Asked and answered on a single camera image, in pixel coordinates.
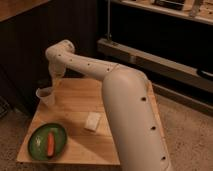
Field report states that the white sponge block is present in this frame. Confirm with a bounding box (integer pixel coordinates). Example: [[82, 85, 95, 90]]
[[84, 112, 101, 131]]

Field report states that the orange carrot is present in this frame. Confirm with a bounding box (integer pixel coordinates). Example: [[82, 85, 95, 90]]
[[47, 132, 54, 157]]

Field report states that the grey metal rail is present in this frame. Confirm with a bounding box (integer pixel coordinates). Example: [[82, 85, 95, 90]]
[[97, 38, 213, 93]]

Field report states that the vertical metal pole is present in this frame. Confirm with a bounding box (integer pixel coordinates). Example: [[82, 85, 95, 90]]
[[107, 0, 111, 41]]

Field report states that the white ceramic cup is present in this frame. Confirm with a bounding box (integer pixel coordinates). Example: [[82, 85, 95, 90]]
[[36, 87, 55, 107]]

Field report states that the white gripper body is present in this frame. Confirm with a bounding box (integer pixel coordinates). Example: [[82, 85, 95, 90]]
[[48, 61, 66, 88]]

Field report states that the wooden board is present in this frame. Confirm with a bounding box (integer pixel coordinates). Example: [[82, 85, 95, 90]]
[[16, 77, 172, 167]]

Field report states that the green plate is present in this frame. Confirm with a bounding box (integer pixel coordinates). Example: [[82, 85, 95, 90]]
[[27, 123, 67, 161]]

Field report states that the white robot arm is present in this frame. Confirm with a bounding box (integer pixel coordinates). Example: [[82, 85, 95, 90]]
[[45, 40, 174, 171]]

